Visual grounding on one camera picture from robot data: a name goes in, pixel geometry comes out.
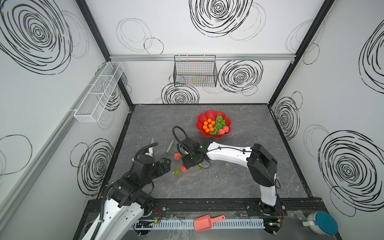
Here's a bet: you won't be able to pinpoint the red flower fruit bowl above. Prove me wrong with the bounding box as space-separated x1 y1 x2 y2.
196 110 232 139

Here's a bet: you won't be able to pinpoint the green grape bunch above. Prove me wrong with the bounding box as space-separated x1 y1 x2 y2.
210 115 227 136

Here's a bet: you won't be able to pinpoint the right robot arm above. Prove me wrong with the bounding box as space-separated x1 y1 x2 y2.
177 137 280 216

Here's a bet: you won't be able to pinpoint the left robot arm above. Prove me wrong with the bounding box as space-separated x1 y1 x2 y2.
83 155 171 240

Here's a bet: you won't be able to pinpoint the metal green-tipped tongs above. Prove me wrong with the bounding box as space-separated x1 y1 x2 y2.
150 138 174 160

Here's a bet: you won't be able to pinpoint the pink plastic scoop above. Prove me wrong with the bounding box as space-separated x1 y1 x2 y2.
194 215 226 232

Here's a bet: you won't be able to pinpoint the teal lidded white jug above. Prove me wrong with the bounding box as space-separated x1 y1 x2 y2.
302 212 339 236

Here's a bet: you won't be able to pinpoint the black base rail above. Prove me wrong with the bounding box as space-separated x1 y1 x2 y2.
85 197 328 217

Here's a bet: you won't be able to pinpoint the white mesh wall shelf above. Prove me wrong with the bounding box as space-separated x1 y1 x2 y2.
74 62 125 123

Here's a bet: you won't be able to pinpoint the black wire basket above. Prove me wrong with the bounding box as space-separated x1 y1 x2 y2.
173 55 219 88

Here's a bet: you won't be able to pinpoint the white slotted cable duct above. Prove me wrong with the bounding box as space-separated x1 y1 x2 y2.
134 219 265 232

